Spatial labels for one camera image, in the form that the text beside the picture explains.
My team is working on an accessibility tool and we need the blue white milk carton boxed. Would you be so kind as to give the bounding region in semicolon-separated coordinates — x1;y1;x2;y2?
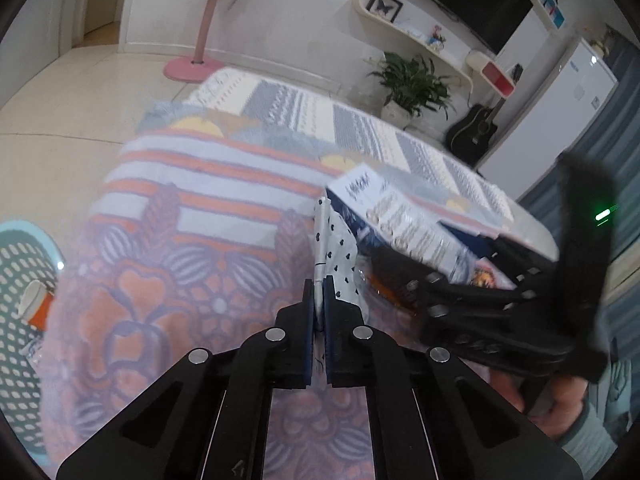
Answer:
326;164;476;284

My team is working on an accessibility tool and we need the white black dotted pouch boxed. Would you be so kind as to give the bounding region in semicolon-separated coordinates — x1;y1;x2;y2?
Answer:
308;196;371;391

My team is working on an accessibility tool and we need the orange paper cup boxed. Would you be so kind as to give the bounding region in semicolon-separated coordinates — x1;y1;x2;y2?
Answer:
17;280;54;332

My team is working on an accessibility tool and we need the teal sleeved right forearm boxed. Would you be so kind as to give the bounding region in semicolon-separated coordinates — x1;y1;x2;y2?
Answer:
558;354;632;479

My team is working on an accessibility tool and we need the person's right hand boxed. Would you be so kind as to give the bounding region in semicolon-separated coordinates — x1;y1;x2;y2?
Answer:
489;370;588;440

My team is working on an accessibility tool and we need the colourful snack packet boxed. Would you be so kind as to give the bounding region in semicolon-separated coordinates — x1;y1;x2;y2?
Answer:
356;256;515;313

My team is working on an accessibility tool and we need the black acoustic guitar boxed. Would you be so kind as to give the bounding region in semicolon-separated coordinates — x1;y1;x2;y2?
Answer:
445;99;506;166

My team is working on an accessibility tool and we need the patterned purple table cloth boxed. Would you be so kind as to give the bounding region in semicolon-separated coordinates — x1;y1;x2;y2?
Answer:
37;98;561;480

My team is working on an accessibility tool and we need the white refrigerator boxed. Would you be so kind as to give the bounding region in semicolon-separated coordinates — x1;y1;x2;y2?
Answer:
478;37;617;200

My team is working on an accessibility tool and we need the striped grey white mat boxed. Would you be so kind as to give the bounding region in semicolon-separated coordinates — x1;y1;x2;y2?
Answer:
186;67;514;221

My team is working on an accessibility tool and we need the green potted plant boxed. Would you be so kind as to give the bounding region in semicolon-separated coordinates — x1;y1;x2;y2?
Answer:
370;52;454;130

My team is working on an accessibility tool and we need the light blue laundry basket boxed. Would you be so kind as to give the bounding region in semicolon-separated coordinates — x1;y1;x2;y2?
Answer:
1;220;64;467

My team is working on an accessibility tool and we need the small figurine on shelf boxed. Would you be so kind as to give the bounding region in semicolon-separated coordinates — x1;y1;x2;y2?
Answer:
426;25;446;52

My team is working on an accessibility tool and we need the framed butterfly picture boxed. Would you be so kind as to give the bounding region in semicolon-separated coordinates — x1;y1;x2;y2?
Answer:
366;0;404;23

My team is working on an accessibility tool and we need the pink coat stand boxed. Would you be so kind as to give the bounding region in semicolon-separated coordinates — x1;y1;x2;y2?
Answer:
163;0;224;84

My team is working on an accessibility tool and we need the red white wall box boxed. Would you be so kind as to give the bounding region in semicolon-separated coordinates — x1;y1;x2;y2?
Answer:
465;50;515;100

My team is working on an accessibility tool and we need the white curved wall shelf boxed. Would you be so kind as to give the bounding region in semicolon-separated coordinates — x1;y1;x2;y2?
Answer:
352;0;474;93

